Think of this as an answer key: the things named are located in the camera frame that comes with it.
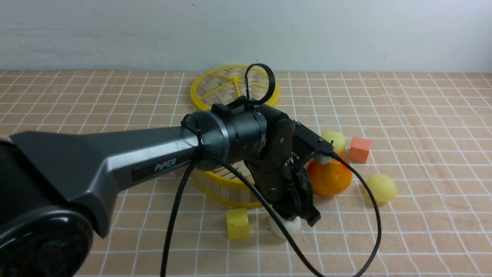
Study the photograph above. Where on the orange toy pear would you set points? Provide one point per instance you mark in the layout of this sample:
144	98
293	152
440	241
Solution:
330	179

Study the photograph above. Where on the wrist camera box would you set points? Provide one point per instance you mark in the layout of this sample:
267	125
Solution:
308	145

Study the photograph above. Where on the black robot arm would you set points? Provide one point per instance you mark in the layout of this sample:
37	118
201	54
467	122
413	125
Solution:
58	189

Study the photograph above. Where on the woven steamer lid yellow rim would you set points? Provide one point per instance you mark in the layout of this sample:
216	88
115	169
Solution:
225	84

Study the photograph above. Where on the yellow cube block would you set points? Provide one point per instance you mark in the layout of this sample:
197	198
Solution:
237	224

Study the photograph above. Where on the bamboo steamer tray yellow rim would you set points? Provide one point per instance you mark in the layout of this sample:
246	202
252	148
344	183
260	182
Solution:
225	188

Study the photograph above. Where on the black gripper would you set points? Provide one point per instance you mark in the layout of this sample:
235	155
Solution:
278	176

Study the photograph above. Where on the orange cube block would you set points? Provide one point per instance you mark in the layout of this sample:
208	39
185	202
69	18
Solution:
359	149

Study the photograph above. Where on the yellow bun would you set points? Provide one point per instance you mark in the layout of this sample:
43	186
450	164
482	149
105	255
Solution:
382	187
338	140

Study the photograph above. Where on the white bun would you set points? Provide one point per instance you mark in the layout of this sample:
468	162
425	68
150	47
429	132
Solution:
292	226

